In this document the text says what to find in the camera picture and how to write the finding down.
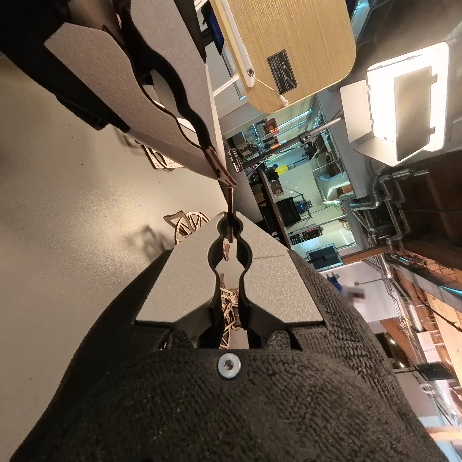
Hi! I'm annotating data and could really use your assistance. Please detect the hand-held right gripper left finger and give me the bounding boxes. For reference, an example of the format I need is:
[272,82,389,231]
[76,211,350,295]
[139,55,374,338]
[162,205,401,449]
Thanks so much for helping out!
[135,212,229,331]

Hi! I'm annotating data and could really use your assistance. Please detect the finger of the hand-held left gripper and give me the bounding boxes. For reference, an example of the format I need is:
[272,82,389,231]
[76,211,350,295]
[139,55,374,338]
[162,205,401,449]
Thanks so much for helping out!
[43,22,221,180]
[121,0,226,170]

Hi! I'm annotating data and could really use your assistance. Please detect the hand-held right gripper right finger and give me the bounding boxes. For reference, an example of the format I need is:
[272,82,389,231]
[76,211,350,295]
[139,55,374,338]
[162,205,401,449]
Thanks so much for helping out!
[231,212,324,331]

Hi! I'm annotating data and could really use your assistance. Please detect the small wooden stick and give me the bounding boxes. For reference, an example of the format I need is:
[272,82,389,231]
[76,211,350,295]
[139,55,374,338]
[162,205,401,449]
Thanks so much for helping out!
[205,147,238,187]

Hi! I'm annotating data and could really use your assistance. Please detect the wooden bicycle model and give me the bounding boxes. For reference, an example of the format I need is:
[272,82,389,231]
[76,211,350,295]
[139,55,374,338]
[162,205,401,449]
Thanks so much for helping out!
[163,210,242,350]

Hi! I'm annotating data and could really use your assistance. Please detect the wooden parts sheet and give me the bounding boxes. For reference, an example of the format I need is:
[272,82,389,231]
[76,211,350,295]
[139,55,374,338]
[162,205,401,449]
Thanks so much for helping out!
[142,144,185,170]

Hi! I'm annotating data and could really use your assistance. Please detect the grey panel on stand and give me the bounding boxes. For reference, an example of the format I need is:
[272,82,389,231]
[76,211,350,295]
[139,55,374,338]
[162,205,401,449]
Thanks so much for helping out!
[306,243,341,270]

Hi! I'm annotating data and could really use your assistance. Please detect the black table label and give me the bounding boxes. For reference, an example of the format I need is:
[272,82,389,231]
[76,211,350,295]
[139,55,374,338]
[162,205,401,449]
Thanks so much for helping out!
[227,147,245,174]

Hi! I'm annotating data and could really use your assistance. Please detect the light wooden board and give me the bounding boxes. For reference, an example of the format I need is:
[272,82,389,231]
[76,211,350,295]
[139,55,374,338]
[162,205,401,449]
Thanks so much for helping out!
[209,0,357,115]

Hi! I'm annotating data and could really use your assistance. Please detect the grey ceiling pipes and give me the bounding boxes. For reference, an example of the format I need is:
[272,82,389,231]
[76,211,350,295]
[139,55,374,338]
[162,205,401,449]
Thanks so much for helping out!
[348,169,416,262]

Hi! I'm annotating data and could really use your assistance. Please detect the white light panel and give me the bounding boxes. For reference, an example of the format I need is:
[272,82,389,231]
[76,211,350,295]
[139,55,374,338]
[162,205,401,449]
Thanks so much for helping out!
[339,41,450,163]

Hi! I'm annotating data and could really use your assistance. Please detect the metal ventilation duct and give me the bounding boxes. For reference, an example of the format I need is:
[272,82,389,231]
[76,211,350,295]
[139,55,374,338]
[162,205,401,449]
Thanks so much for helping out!
[375,249,426,333]

